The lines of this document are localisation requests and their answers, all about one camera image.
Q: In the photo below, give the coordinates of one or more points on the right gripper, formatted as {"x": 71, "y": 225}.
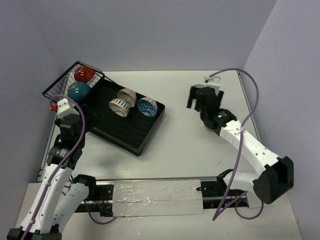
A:
{"x": 193, "y": 95}

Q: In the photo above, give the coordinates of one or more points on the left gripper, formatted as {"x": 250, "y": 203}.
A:
{"x": 88, "y": 116}

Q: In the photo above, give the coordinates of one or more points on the teal bowl tan inside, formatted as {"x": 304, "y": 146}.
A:
{"x": 78, "y": 90}

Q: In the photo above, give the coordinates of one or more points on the white bowl orange rim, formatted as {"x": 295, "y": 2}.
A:
{"x": 120, "y": 107}

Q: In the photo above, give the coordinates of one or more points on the red floral bowl white inside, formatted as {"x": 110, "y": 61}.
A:
{"x": 84, "y": 74}

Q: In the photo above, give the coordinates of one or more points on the brown patterned bowl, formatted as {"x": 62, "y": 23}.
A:
{"x": 128, "y": 96}

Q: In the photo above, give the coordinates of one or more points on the blue triangle patterned bowl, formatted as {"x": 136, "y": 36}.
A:
{"x": 147, "y": 106}

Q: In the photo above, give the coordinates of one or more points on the mint green bowl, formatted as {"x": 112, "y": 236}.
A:
{"x": 199, "y": 86}

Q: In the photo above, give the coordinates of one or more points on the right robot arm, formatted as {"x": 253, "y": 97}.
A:
{"x": 273, "y": 176}

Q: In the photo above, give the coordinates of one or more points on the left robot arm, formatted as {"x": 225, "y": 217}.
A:
{"x": 50, "y": 213}

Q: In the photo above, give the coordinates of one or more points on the black plastic drain tray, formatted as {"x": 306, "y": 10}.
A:
{"x": 130, "y": 133}

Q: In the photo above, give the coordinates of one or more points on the white taped sheet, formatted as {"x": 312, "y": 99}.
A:
{"x": 157, "y": 198}

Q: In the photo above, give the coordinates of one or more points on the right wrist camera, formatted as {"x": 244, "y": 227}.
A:
{"x": 213, "y": 82}

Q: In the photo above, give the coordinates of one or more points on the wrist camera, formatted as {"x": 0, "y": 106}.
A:
{"x": 213, "y": 82}
{"x": 63, "y": 108}

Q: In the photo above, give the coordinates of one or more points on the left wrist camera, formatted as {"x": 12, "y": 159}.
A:
{"x": 63, "y": 108}

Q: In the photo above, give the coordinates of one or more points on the black wire dish rack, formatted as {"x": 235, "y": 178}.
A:
{"x": 97, "y": 98}

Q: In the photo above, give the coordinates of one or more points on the black mounting rail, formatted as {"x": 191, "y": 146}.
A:
{"x": 101, "y": 202}

